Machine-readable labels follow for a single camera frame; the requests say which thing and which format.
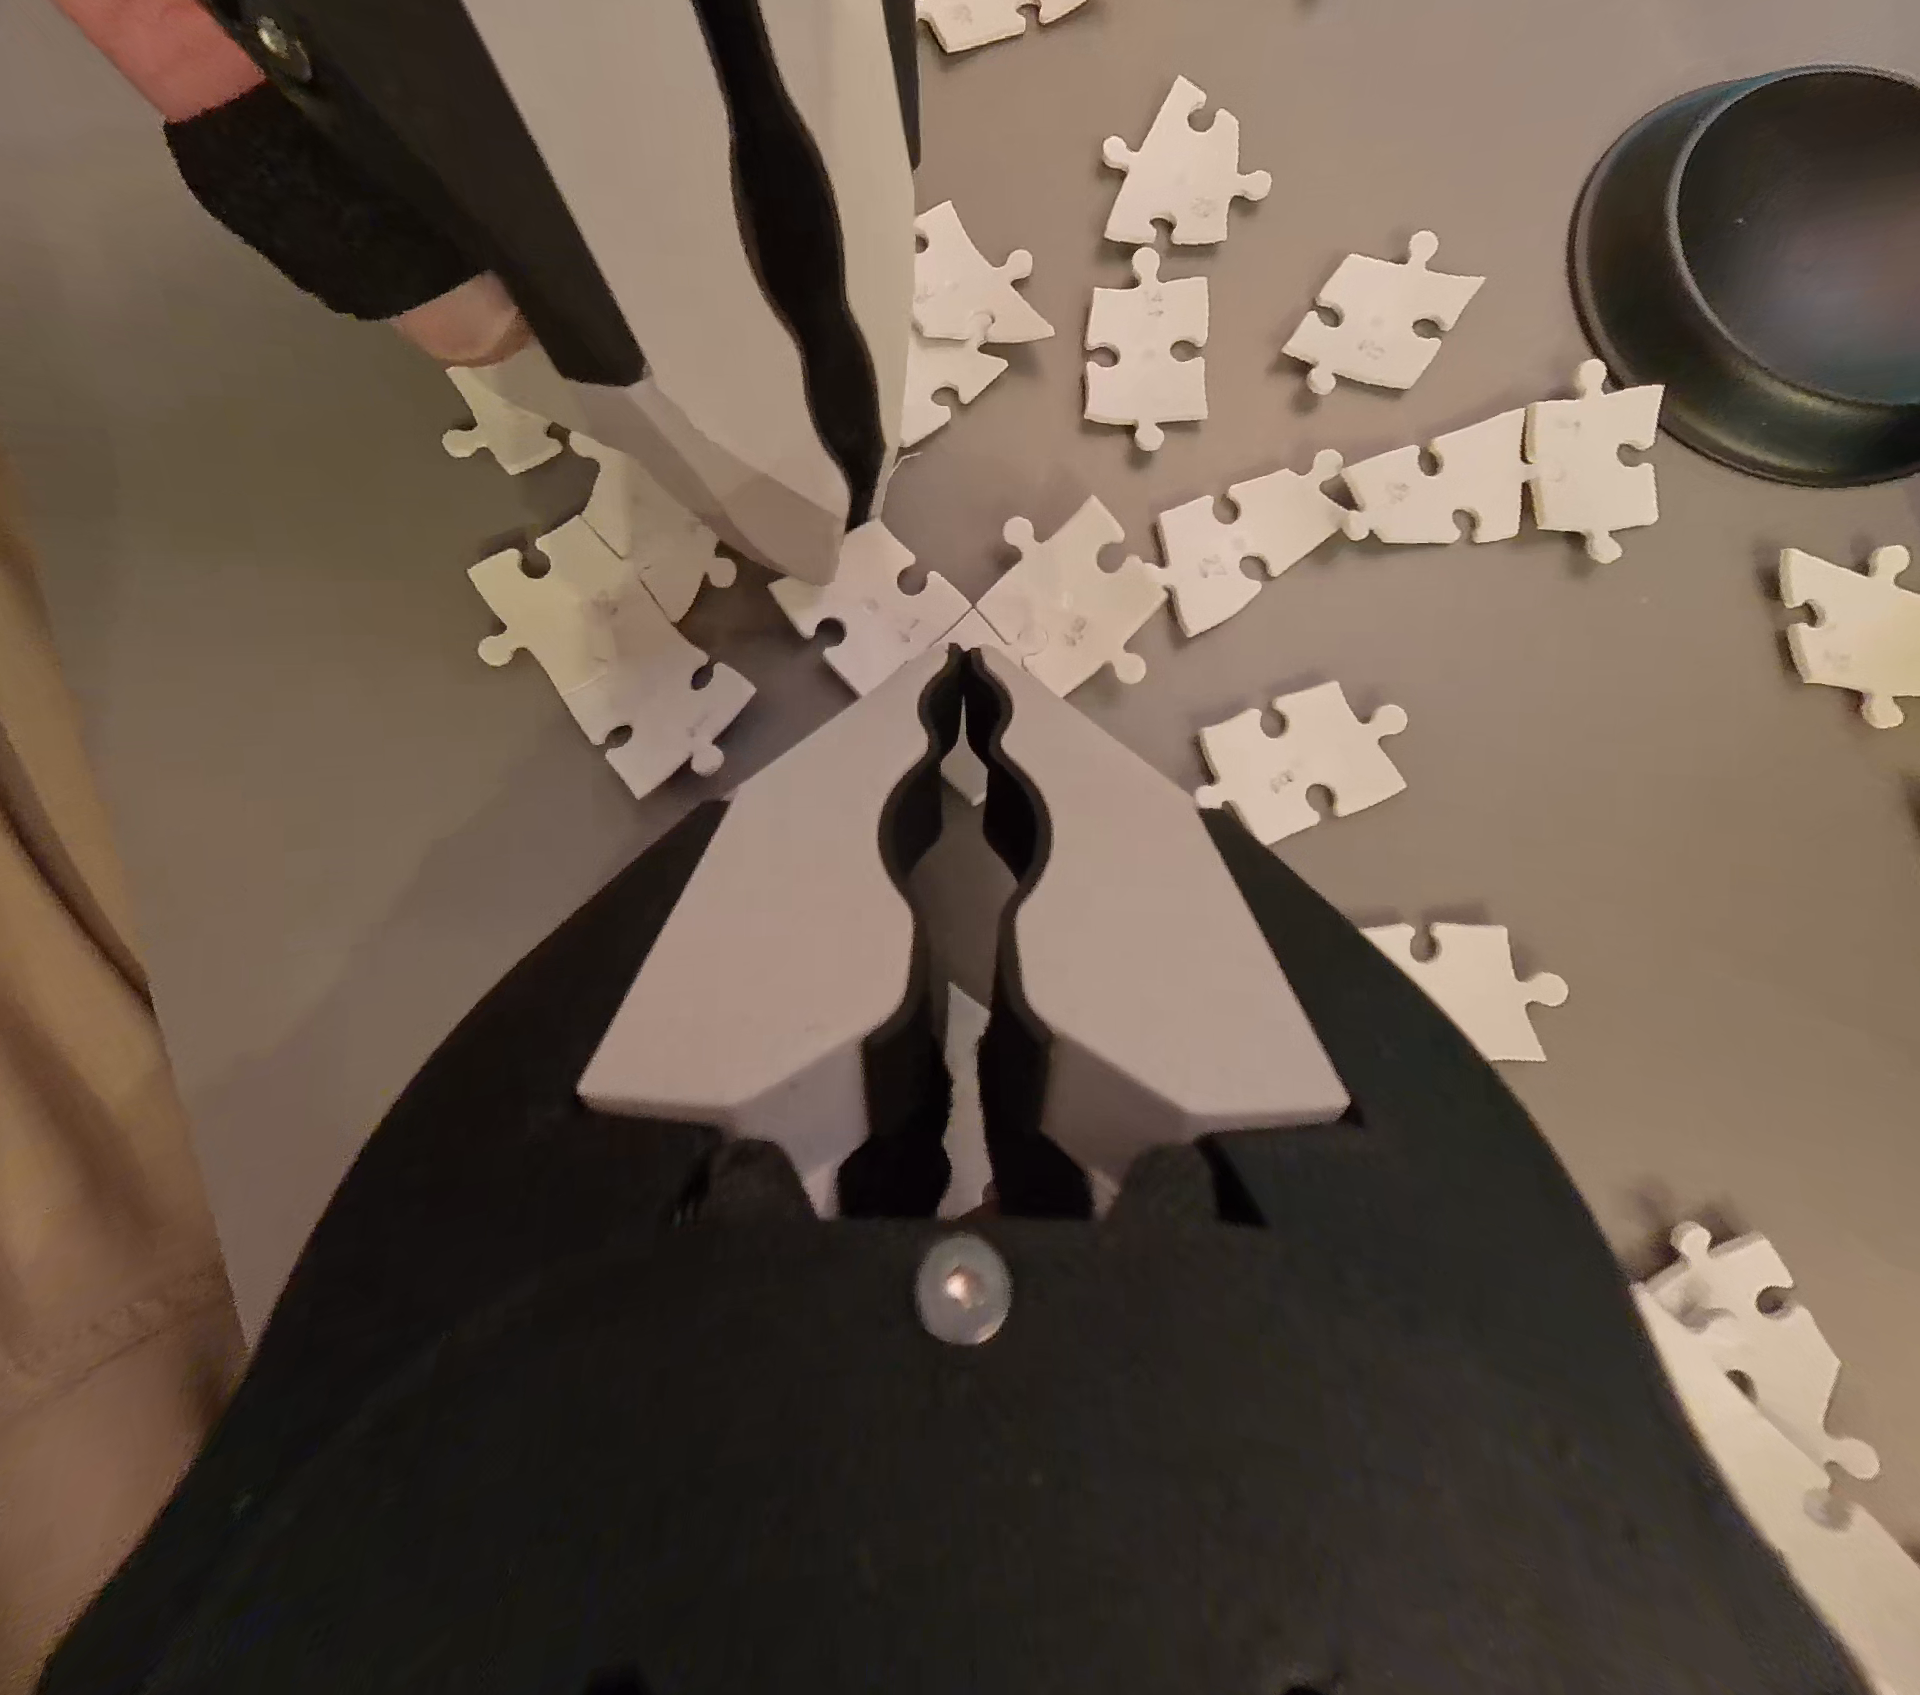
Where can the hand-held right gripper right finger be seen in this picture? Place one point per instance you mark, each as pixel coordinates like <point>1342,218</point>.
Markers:
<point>1155,945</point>

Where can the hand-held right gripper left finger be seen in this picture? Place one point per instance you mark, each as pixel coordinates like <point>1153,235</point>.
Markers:
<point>750,945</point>

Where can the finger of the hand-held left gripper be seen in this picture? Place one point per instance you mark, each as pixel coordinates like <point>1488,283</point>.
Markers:
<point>600,150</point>
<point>847,75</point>

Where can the joined white puzzle section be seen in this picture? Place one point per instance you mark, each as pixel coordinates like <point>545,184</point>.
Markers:
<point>886,606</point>

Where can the puzzle pieces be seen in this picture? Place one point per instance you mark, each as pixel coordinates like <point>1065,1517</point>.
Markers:
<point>1148,354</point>

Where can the person's beige trousers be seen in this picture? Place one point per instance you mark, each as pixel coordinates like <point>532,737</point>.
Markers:
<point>73,1049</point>

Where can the black round stand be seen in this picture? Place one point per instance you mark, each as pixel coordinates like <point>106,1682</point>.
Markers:
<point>1786,256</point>

